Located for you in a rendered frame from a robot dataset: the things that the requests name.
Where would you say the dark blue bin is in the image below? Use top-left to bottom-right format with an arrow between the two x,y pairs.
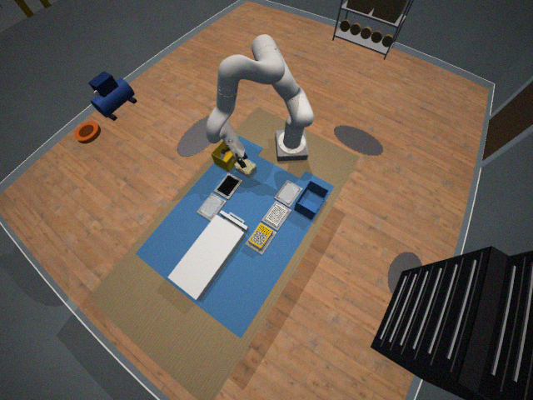
294,180 -> 329,220

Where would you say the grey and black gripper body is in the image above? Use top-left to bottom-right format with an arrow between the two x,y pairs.
227,138 -> 245,158

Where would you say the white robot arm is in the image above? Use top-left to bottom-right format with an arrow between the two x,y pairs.
206,34 -> 314,154

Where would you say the blue bench mat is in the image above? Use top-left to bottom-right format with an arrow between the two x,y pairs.
136,135 -> 335,338

